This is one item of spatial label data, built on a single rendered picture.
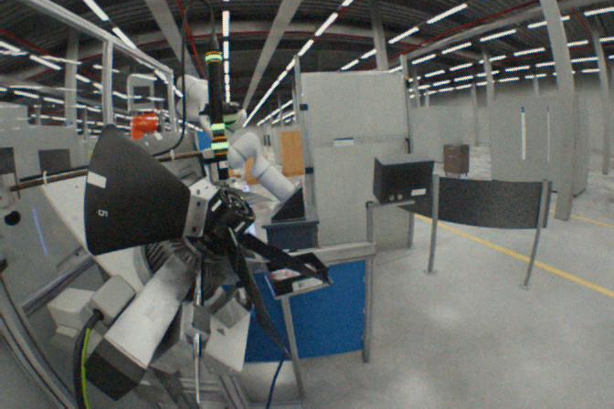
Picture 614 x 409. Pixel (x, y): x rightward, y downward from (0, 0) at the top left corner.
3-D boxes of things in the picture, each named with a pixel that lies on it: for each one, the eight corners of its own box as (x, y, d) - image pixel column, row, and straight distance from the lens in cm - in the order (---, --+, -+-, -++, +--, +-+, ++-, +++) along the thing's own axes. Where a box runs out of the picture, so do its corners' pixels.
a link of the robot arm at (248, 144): (256, 181, 147) (227, 153, 149) (277, 158, 150) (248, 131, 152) (258, 180, 135) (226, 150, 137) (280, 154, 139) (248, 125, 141)
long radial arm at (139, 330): (152, 279, 69) (174, 251, 61) (174, 298, 69) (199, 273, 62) (86, 361, 52) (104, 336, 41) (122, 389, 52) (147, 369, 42)
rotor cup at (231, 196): (222, 269, 61) (258, 234, 56) (174, 227, 61) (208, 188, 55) (232, 245, 74) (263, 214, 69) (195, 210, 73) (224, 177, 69)
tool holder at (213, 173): (210, 188, 66) (205, 150, 65) (202, 185, 73) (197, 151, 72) (240, 182, 69) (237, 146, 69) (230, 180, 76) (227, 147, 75)
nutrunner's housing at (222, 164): (221, 194, 69) (208, 29, 76) (217, 192, 73) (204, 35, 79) (235, 191, 71) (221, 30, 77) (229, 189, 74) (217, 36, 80)
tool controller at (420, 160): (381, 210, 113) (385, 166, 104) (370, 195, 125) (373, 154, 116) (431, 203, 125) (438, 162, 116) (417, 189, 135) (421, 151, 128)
